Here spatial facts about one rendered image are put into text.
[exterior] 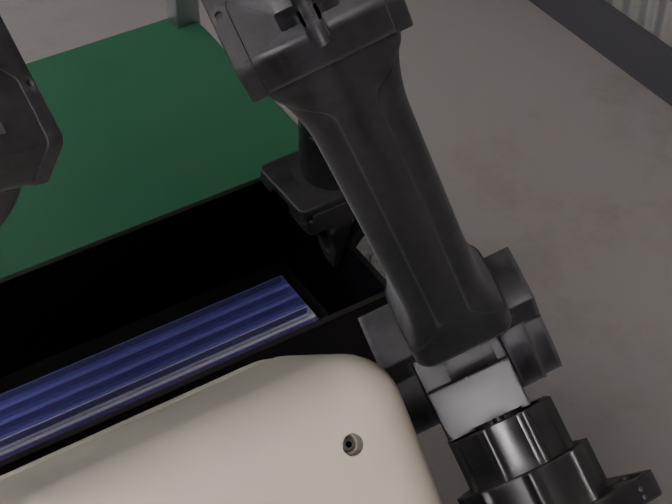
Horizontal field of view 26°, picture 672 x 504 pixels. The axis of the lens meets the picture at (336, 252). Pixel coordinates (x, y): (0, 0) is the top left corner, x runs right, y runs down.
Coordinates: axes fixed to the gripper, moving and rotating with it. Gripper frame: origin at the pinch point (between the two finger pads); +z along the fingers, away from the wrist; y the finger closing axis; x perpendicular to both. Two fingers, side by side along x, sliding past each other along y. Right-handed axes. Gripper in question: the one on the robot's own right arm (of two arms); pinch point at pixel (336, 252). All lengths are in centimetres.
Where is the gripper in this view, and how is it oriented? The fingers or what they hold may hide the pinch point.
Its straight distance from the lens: 118.5
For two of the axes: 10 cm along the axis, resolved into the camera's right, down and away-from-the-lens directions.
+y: -8.5, 3.7, -3.9
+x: 5.3, 5.8, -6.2
